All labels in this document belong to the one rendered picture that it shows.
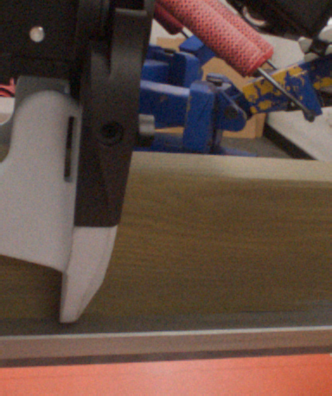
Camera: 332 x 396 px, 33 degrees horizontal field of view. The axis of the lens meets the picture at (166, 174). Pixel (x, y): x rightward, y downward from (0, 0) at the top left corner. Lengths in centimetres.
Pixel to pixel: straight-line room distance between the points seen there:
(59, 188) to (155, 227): 5
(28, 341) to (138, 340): 4
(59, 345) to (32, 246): 5
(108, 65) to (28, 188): 5
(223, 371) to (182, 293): 18
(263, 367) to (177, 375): 7
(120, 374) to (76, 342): 17
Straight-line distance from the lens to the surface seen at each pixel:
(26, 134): 19
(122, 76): 17
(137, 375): 40
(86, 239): 19
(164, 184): 22
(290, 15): 21
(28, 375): 40
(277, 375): 43
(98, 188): 19
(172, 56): 126
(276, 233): 24
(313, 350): 30
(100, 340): 23
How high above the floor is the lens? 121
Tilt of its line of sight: 20 degrees down
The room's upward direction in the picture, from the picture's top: 8 degrees clockwise
